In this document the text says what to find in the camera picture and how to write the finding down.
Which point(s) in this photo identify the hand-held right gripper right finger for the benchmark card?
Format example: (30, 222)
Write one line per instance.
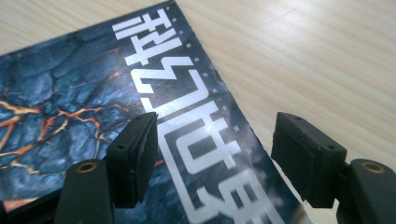
(308, 161)

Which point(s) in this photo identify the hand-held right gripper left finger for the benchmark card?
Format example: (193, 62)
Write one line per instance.
(134, 161)

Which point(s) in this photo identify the magazine with dark illustrated cover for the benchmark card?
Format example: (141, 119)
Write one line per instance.
(77, 87)

